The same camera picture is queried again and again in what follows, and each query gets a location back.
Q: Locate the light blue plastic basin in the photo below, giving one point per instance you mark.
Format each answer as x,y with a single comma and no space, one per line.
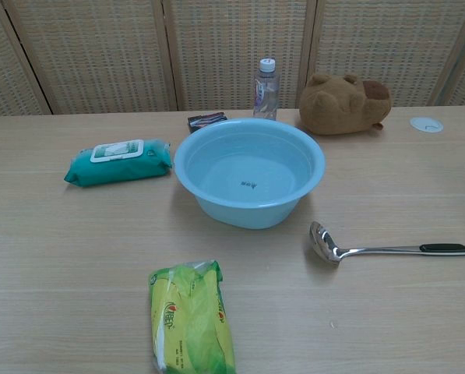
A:
251,156

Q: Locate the clear plastic water bottle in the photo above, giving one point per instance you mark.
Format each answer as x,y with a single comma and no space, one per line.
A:
266,95

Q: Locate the small black red box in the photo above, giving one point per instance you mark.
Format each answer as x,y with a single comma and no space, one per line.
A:
206,120

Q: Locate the teal wet wipes pack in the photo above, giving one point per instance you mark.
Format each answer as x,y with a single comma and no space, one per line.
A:
119,165

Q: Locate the brown capybara plush toy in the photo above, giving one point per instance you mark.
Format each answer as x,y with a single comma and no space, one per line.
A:
341,107

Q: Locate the green yellow tissue pack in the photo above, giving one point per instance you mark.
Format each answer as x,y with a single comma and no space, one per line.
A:
193,323

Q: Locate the woven rattan folding screen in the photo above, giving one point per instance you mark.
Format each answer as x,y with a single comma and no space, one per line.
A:
138,50

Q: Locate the white round table grommet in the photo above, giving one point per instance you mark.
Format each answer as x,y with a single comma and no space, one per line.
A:
426,124

